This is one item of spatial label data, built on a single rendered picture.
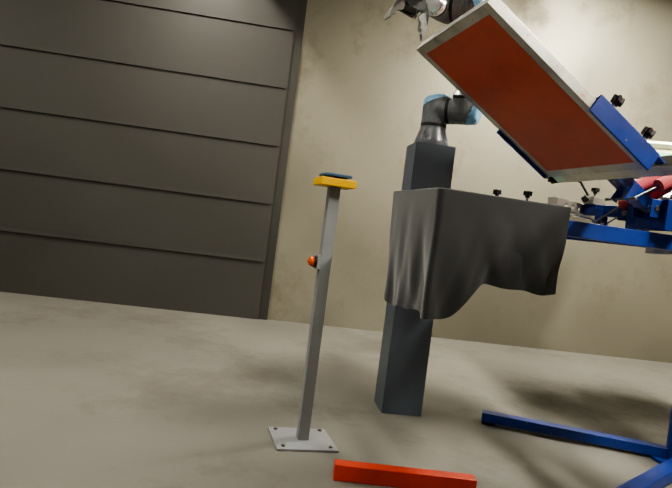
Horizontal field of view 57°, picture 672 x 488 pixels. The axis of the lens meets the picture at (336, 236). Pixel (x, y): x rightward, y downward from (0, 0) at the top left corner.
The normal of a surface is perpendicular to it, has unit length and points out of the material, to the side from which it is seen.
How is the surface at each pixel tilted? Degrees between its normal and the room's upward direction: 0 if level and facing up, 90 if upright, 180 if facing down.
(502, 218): 92
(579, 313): 90
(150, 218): 90
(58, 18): 90
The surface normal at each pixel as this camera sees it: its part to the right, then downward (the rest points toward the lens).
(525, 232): 0.16, 0.07
